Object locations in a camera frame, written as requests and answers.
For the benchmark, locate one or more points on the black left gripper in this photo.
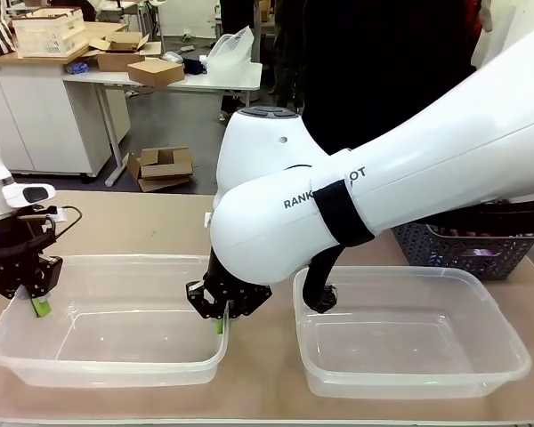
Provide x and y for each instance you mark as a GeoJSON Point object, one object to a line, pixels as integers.
{"type": "Point", "coordinates": [13, 229]}

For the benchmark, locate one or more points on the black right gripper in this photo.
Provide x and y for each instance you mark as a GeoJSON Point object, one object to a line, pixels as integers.
{"type": "Point", "coordinates": [222, 284]}

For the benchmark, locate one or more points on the clear plastic bin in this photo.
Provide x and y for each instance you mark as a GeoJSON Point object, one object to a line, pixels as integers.
{"type": "Point", "coordinates": [115, 356]}
{"type": "Point", "coordinates": [409, 369]}

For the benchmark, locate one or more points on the dark grey woven plastic basket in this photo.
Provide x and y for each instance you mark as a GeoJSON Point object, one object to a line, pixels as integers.
{"type": "Point", "coordinates": [463, 262]}

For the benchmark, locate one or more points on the open cardboard box with divider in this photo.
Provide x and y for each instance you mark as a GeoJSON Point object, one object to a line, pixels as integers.
{"type": "Point", "coordinates": [164, 166]}

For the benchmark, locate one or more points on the blue plastic packet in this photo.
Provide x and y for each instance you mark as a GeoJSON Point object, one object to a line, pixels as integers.
{"type": "Point", "coordinates": [76, 67]}

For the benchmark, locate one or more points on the white desk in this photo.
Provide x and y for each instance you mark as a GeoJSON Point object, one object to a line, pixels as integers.
{"type": "Point", "coordinates": [231, 80]}

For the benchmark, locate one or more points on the dark blue cloth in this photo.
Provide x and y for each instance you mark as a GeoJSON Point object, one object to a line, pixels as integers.
{"type": "Point", "coordinates": [193, 66]}

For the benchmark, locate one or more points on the closed flat cardboard box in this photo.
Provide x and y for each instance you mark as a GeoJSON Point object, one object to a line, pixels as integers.
{"type": "Point", "coordinates": [156, 72]}

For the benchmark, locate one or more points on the white folding crate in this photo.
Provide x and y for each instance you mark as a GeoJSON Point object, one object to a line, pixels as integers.
{"type": "Point", "coordinates": [49, 33]}

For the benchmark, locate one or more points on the open cardboard box with flaps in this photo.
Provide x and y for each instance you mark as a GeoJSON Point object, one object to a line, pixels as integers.
{"type": "Point", "coordinates": [120, 51]}

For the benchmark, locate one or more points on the white plastic bag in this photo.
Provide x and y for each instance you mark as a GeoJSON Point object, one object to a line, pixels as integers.
{"type": "Point", "coordinates": [231, 49]}

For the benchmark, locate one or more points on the background person in camouflage trousers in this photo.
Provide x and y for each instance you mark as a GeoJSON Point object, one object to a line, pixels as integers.
{"type": "Point", "coordinates": [289, 53]}

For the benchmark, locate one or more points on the background person in dark trousers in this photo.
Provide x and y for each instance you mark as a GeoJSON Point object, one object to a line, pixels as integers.
{"type": "Point", "coordinates": [233, 26]}

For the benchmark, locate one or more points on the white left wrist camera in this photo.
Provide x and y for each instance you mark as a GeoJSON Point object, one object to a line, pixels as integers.
{"type": "Point", "coordinates": [15, 193]}

